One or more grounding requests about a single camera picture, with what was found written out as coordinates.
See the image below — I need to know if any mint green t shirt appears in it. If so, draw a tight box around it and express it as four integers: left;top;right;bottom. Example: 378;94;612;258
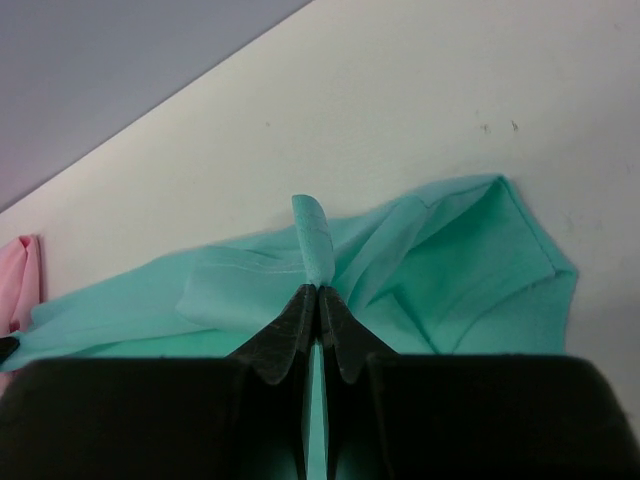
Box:
1;176;577;479

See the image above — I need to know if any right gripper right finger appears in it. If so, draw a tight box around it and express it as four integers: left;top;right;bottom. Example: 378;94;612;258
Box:
319;287;398;384

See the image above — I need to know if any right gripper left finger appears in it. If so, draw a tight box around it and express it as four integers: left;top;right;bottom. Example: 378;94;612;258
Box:
228;284;317;385

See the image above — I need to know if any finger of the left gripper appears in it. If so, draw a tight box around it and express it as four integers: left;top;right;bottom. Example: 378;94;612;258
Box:
0;336;19;359

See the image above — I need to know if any folded pink t shirt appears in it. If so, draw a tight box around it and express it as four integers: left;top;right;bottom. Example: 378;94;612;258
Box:
0;233;43;391

